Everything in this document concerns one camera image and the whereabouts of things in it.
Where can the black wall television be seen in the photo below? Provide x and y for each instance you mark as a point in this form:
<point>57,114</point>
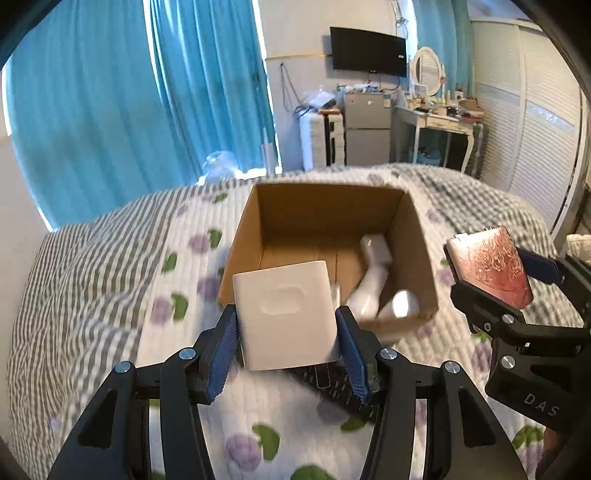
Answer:
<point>368,51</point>

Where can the white bottle in box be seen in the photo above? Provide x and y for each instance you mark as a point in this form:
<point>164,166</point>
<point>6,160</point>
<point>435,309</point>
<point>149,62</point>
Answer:
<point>364,302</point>

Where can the pink rose card box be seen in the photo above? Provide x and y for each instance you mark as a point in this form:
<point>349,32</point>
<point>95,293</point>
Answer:
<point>489,260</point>

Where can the oval vanity mirror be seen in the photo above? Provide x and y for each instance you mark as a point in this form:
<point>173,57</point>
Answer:
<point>427,70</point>

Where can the black remote control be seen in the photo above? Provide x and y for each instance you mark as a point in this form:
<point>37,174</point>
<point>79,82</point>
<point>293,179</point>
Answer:
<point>331,383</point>

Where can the blue curtain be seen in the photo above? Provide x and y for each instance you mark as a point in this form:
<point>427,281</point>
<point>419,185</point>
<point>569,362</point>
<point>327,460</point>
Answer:
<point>109,101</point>

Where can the white dressing table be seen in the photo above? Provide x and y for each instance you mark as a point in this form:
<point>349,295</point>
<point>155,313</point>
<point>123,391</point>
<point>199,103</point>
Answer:
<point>408,126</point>

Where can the small grey refrigerator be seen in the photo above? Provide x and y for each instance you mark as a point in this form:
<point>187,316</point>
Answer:
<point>368,123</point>

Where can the white cylinder in box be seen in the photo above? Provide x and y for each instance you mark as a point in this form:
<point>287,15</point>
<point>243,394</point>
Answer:
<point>404,304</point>

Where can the brown cardboard box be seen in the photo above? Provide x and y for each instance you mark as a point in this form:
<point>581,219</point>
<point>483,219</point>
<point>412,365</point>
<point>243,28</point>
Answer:
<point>290,223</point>

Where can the white suitcase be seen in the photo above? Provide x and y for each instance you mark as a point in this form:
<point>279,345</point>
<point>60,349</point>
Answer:
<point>322,140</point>

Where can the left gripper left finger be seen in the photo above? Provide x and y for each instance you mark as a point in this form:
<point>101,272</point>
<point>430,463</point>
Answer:
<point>142,414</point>

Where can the floral quilted bedspread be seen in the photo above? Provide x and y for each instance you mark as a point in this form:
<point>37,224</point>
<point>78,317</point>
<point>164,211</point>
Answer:
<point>141,282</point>

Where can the white power adapter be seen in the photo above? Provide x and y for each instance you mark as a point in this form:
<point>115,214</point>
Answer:
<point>286,317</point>

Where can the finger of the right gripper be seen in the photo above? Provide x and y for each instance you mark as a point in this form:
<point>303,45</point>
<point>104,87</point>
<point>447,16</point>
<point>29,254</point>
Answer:
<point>570,274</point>
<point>490,314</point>

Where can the white louvered wardrobe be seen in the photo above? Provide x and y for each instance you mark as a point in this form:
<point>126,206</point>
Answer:
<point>535,113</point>

